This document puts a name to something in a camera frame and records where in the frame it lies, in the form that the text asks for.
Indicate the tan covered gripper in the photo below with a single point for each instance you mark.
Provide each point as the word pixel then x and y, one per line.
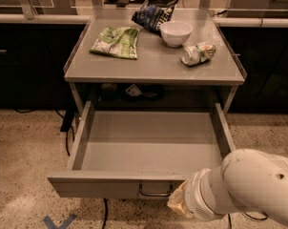
pixel 195 195

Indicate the grey top drawer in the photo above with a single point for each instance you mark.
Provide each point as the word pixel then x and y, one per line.
pixel 115 151

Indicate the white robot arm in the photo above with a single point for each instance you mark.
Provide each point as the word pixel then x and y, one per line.
pixel 246 181

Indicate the grey metal cabinet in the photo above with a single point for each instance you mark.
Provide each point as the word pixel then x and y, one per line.
pixel 156 63

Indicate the crushed soda can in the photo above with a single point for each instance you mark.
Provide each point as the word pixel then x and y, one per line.
pixel 198 54

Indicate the white bowl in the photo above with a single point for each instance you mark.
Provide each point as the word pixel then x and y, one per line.
pixel 175 33

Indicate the green chip bag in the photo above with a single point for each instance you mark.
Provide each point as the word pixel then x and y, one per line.
pixel 117 42

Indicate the dark counter right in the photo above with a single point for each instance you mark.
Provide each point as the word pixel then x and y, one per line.
pixel 262 49

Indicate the dark counter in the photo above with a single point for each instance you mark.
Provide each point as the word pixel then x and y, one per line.
pixel 262 49
pixel 32 60

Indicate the dark blue chip bag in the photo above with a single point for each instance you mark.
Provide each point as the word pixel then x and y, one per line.
pixel 151 16

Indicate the dark counter left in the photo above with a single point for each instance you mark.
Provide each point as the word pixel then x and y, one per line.
pixel 32 60

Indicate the black top drawer handle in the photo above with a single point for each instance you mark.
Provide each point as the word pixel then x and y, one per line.
pixel 155 194

